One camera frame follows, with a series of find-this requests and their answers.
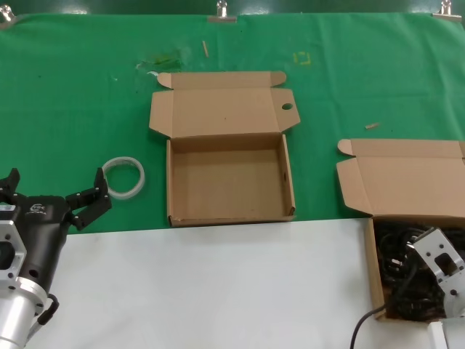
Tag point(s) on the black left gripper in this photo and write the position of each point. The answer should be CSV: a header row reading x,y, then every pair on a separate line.
x,y
43,232

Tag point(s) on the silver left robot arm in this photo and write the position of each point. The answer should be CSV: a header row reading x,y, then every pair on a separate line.
x,y
16,316

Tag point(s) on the cardboard box with round hole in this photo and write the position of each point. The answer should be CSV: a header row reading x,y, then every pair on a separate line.
x,y
225,181

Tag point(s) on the translucent white tape roll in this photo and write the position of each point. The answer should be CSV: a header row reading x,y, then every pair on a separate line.
x,y
125,195

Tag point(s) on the green table cloth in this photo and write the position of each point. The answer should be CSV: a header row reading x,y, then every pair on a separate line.
x,y
72,109

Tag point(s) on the small white plastic scrap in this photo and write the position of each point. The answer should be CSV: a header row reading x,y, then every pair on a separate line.
x,y
152,73

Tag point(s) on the clear plastic wrap scrap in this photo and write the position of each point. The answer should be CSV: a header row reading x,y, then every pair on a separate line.
x,y
165,60

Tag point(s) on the metal binder clip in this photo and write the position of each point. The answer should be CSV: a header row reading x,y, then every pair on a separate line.
x,y
446,14
221,17
5,16

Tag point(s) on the thin wooden stick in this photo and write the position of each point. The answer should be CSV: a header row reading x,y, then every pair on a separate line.
x,y
205,48

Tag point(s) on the small wooden chip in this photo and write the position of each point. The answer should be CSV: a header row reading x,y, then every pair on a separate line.
x,y
372,126

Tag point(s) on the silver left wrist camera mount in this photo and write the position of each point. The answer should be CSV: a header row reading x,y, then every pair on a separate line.
x,y
11,232

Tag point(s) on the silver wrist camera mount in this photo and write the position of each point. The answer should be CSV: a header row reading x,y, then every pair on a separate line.
x,y
432,251
11,232

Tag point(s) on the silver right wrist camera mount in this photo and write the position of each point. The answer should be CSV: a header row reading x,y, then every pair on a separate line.
x,y
432,251

